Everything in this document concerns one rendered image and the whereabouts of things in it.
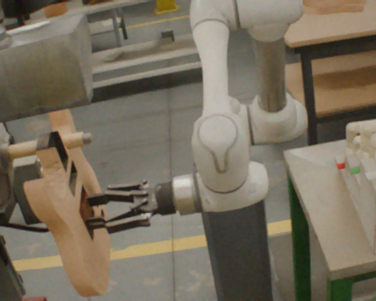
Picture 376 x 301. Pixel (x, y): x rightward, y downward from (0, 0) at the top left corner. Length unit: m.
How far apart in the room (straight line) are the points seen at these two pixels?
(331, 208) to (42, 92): 0.78
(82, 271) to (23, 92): 0.40
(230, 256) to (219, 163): 1.21
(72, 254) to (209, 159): 0.35
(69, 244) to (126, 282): 1.62
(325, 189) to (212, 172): 0.50
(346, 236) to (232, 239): 0.93
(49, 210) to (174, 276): 1.71
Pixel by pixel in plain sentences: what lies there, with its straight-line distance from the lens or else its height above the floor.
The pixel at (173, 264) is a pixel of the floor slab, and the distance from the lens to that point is 2.74.
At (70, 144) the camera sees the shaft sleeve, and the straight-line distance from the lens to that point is 1.19.
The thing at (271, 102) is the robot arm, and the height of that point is 1.00.
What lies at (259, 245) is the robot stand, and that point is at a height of 0.38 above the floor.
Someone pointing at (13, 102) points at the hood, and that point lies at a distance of 1.02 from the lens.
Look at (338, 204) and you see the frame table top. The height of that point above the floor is 0.93.
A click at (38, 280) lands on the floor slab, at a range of 2.92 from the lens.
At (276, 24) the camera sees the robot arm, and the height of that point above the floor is 1.33.
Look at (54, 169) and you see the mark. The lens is 1.12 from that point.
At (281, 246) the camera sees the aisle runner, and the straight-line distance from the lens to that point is 2.73.
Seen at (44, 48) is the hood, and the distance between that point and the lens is 0.96.
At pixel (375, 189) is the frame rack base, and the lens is 1.13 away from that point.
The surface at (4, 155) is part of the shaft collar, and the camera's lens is 1.23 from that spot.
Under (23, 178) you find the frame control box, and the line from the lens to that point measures 1.50.
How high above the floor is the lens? 1.73
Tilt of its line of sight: 27 degrees down
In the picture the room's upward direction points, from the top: 11 degrees counter-clockwise
